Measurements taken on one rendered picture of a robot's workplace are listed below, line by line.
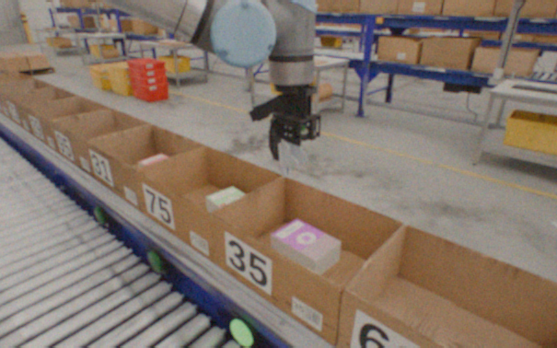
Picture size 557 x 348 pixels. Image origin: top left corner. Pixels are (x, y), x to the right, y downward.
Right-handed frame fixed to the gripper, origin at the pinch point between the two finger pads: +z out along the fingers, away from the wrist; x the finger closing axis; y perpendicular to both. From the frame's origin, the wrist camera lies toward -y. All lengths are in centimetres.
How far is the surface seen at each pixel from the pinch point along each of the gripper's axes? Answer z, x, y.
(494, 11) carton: -21, 443, -51
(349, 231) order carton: 23.7, 18.4, 8.3
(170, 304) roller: 44, -20, -27
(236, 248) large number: 19.7, -10.2, -7.2
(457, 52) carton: 24, 418, -76
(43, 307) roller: 43, -45, -54
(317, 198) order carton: 17.2, 18.7, -3.2
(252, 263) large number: 21.5, -10.4, -1.5
